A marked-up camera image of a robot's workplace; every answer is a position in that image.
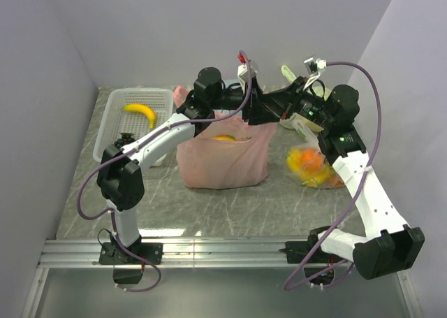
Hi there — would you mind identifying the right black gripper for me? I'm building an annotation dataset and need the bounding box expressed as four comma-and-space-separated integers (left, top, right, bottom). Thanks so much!
260, 76, 334, 130

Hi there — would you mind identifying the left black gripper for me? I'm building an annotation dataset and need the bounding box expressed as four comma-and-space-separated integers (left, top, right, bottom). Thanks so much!
210, 76, 281, 126

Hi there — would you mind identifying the yellow banana bunch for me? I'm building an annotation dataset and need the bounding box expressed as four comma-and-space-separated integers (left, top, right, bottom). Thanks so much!
212, 135, 236, 142

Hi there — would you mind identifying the pink plastic bag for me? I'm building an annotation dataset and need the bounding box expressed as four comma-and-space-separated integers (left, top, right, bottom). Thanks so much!
173, 85, 277, 190

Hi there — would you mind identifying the single yellow banana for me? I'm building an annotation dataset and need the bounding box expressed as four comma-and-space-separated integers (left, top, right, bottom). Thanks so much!
123, 103, 156, 129

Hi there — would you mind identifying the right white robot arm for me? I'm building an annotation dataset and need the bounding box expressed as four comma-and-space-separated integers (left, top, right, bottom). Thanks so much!
257, 77, 425, 280

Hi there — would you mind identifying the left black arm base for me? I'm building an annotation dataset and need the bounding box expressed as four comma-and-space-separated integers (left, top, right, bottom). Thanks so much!
98, 239, 163, 289

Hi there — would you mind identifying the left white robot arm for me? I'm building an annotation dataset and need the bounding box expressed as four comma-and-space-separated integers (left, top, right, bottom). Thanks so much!
97, 64, 288, 263

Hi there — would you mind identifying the green tied plastic bag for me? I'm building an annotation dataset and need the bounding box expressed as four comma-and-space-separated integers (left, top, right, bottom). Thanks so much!
279, 64, 336, 143

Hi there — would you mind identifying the clear bag of fruits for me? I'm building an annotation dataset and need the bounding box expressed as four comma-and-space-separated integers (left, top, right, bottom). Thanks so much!
286, 147, 344, 189

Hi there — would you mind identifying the black grape bunch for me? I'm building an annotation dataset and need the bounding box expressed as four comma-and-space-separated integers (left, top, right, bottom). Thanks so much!
114, 133, 135, 148

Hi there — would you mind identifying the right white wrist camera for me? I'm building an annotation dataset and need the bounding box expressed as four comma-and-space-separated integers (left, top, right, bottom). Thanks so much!
304, 57, 327, 89

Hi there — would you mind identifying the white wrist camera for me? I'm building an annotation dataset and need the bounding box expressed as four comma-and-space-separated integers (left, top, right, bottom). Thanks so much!
237, 60, 258, 90
304, 57, 327, 89

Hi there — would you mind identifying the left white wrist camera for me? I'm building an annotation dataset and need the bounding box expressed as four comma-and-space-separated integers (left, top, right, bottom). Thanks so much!
237, 60, 258, 90

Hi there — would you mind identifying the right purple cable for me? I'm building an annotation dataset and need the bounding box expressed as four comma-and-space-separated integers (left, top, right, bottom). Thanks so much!
283, 61, 381, 291

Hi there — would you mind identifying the purple cable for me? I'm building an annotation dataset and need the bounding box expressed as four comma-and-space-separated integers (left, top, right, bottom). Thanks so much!
283, 61, 381, 291
76, 50, 253, 293

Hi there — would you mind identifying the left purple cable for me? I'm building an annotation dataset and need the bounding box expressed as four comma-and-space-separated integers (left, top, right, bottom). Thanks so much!
76, 50, 253, 293

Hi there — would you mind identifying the aluminium mounting rail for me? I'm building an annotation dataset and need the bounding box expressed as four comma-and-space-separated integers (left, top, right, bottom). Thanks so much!
38, 237, 303, 269

